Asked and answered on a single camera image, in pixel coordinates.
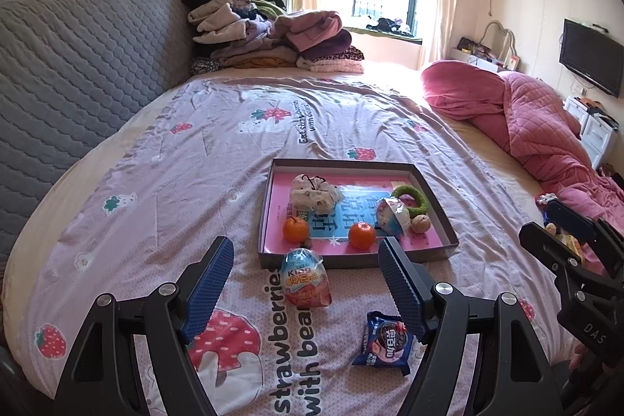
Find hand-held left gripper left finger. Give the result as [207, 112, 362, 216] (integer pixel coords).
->
[55, 235, 235, 416]

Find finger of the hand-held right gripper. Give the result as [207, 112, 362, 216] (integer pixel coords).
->
[543, 200, 624, 278]
[518, 223, 624, 319]

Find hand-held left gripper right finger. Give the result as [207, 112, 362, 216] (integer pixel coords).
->
[378, 237, 564, 416]

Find shallow cardboard box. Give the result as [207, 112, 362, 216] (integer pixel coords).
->
[257, 159, 460, 271]

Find blue cookie packet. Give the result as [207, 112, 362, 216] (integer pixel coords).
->
[352, 311, 420, 378]

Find green fluffy scrunchie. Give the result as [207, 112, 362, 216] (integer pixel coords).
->
[390, 185, 430, 218]

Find egg-shaped candy packet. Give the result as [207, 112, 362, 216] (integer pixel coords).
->
[279, 248, 333, 308]

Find tangerine with stem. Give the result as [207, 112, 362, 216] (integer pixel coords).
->
[283, 216, 310, 244]

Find small colourful doll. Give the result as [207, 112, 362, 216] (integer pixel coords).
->
[535, 194, 583, 251]

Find clear-wrapped blue white packet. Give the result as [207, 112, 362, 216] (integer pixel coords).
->
[378, 198, 411, 235]

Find white drawer cabinet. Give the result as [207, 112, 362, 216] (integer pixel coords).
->
[565, 97, 620, 168]

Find pink quilt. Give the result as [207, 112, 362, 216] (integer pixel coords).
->
[420, 60, 624, 232]

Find white patterned scrunchie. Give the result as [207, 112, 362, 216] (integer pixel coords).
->
[291, 175, 343, 213]

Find black flat television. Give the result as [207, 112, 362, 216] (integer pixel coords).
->
[558, 19, 624, 97]

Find cluttered dressing table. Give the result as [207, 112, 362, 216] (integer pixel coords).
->
[448, 37, 520, 73]

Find grey quilted headboard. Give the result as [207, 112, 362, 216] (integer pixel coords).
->
[0, 0, 196, 261]

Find pile of folded clothes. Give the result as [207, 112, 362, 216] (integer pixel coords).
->
[181, 0, 366, 76]

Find dark clothes on windowsill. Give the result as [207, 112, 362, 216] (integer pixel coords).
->
[365, 17, 416, 39]

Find white curved metal frame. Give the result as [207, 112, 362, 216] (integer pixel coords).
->
[480, 20, 520, 66]

